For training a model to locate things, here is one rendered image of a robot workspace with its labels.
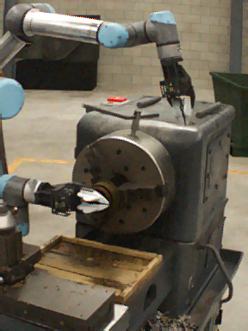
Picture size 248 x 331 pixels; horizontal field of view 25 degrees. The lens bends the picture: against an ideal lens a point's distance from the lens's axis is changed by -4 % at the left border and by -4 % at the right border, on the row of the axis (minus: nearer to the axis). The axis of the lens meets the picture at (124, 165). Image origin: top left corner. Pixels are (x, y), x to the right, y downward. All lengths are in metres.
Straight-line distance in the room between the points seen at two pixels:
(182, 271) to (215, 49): 9.95
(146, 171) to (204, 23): 10.06
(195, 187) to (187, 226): 0.14
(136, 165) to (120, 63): 10.12
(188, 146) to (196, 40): 9.92
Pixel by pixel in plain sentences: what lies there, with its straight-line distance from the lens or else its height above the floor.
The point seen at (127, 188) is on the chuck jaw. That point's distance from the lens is 1.69.
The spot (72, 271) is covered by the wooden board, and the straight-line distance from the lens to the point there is 1.66.
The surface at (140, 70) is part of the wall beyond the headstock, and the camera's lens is 11.79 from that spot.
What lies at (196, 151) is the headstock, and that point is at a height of 1.19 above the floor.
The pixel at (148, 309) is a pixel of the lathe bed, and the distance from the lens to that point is 1.81.
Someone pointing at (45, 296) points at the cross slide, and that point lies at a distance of 1.35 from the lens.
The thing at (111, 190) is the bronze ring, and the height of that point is 1.11.
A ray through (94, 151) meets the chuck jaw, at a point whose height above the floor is 1.20.
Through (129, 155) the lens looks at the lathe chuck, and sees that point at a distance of 1.73.
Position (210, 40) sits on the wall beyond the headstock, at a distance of 11.72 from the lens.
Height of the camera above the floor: 1.64
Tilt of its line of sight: 16 degrees down
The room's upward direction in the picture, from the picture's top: 2 degrees clockwise
